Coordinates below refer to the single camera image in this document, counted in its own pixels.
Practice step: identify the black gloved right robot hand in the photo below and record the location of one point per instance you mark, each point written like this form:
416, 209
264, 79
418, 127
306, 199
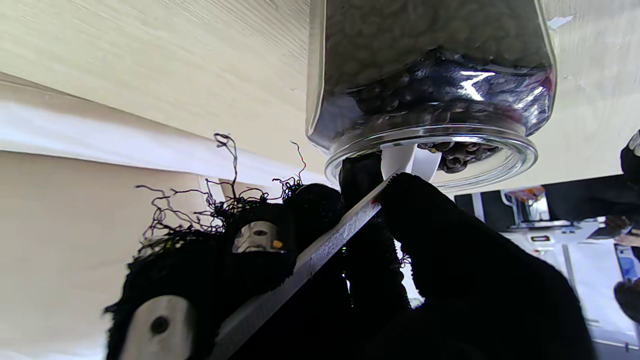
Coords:
450, 280

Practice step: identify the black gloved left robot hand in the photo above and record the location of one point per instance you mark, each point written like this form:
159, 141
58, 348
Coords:
632, 160

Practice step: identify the white plastic spoon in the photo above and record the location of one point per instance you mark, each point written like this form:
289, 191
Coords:
325, 247

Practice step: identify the glass jar of coffee beans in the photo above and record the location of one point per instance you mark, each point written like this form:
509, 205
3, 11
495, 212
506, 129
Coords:
430, 75

